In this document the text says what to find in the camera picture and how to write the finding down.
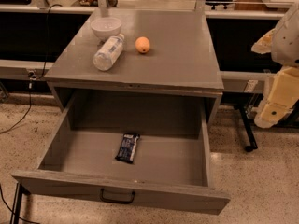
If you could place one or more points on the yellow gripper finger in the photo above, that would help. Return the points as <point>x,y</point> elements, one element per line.
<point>264,44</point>
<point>269,114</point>

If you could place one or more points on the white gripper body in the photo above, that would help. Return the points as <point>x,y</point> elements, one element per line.
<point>287,44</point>

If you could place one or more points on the dark blue rxbar wrapper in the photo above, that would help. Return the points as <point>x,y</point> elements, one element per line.
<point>128,147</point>

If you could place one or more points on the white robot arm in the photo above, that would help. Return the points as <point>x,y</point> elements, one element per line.
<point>285,43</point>

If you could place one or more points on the grey cabinet counter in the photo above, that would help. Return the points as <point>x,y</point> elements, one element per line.
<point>164,51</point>

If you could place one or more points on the grey open drawer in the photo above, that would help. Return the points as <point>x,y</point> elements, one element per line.
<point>171,168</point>

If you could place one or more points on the black stand leg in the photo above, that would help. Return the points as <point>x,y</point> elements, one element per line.
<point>252,142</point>

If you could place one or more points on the orange fruit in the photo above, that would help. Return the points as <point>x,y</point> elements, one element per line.
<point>142,45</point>

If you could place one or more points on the clear plastic water bottle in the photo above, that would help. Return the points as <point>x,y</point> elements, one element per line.
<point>109,53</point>

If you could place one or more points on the white ceramic bowl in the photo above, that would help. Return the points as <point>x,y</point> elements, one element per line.
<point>106,27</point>

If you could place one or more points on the black metal cabinet leg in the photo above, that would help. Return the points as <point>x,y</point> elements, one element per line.
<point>16,207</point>

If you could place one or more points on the black drawer handle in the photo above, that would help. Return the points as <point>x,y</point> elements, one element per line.
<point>118,198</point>

